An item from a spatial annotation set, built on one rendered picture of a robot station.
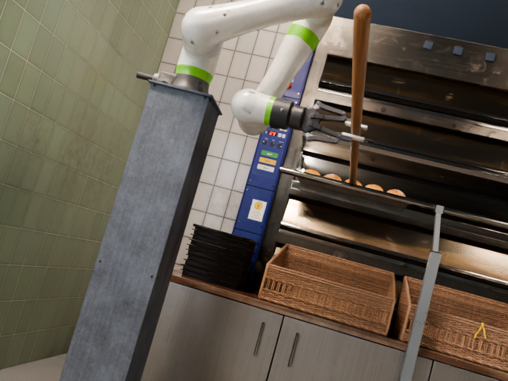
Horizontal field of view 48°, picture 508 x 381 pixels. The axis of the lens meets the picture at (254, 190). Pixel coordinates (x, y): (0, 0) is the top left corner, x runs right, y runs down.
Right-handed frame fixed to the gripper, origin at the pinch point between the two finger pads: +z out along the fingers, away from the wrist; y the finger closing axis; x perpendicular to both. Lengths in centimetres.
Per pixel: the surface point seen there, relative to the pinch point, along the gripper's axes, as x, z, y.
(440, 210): -79, 41, 4
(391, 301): -67, 29, 47
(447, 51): -117, 30, -83
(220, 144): -119, -72, -7
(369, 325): -68, 23, 59
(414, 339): -57, 40, 58
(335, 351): -63, 13, 73
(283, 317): -67, -11, 66
